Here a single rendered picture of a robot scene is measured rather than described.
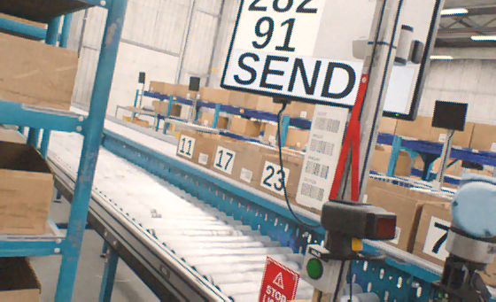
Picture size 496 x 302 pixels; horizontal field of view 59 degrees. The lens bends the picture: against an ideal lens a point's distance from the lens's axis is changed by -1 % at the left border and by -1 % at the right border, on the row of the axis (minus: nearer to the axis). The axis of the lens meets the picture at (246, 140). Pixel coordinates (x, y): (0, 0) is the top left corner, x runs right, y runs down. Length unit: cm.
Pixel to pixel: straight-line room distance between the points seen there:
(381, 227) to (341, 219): 7
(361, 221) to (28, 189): 52
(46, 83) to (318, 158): 50
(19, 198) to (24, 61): 21
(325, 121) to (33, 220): 54
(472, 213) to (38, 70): 74
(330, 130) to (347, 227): 21
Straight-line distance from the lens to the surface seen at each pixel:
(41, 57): 76
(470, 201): 84
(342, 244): 77
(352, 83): 97
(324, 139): 87
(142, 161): 296
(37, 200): 78
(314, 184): 87
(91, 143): 75
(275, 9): 111
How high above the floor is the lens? 119
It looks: 3 degrees down
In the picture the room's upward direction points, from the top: 12 degrees clockwise
